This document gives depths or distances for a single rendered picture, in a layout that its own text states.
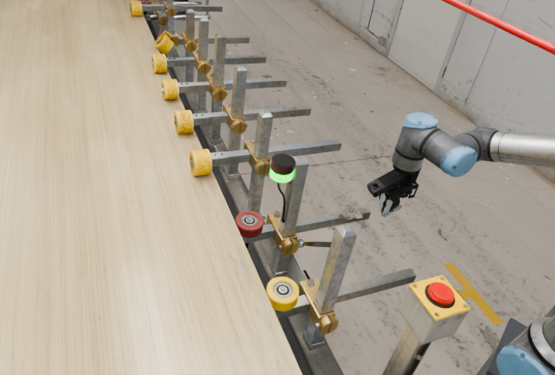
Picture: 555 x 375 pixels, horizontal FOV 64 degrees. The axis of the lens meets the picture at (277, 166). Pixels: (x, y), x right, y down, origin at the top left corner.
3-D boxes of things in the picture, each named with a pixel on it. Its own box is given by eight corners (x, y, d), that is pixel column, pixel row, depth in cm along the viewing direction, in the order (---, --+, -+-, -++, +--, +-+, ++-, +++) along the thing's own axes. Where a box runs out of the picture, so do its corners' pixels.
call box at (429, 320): (428, 302, 78) (443, 273, 74) (453, 337, 73) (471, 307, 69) (395, 312, 76) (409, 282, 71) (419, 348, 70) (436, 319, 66)
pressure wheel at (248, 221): (254, 234, 135) (258, 206, 128) (263, 253, 129) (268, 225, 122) (229, 239, 132) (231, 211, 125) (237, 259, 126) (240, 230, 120)
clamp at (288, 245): (280, 222, 138) (282, 210, 135) (297, 253, 128) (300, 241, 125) (263, 225, 135) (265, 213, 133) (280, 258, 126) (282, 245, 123)
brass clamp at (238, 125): (236, 115, 168) (237, 103, 165) (247, 133, 158) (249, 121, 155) (220, 116, 166) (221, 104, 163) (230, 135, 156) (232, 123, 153)
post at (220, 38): (217, 139, 193) (224, 31, 166) (220, 143, 191) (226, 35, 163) (210, 140, 192) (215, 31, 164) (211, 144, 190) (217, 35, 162)
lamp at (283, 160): (279, 214, 126) (290, 152, 113) (286, 228, 122) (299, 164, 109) (260, 217, 124) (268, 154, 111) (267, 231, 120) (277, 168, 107)
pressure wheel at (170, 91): (176, 74, 172) (179, 92, 170) (174, 86, 179) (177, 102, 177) (160, 75, 170) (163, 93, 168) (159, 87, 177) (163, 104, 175)
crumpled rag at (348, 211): (355, 203, 143) (357, 197, 142) (366, 217, 138) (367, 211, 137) (331, 207, 140) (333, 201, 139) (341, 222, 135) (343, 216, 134)
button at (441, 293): (440, 285, 72) (443, 278, 71) (456, 305, 69) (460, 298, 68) (420, 291, 71) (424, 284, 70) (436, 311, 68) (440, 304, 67)
